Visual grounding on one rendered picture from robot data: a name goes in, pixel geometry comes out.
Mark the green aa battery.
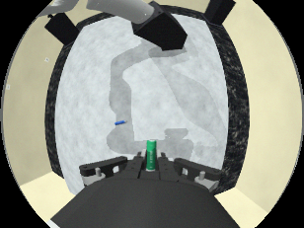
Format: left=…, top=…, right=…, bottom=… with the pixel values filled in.
left=146, top=140, right=157, bottom=171

